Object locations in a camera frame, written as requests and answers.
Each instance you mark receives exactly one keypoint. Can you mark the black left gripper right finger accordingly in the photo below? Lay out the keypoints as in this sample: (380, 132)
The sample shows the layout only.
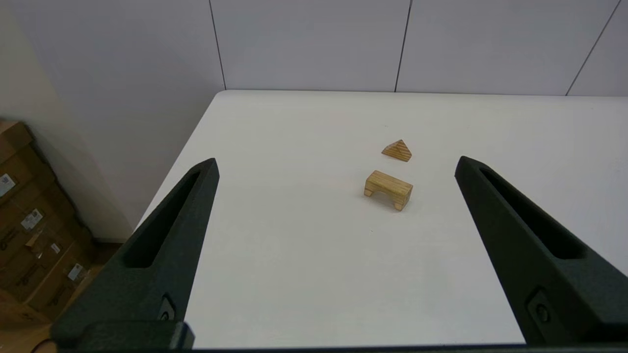
(564, 294)

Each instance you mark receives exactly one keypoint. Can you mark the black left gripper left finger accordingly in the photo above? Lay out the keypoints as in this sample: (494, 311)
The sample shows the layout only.
(147, 289)

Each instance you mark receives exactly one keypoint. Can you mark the arched wooden building block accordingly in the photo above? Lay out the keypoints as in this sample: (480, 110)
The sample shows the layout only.
(390, 185)

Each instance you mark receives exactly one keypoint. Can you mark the triangular wooden building block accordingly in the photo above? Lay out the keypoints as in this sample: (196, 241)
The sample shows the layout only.
(398, 150)

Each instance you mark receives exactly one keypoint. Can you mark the brown labelled cardboard box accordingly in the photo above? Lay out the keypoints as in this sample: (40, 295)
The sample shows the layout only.
(19, 235)
(19, 164)
(54, 291)

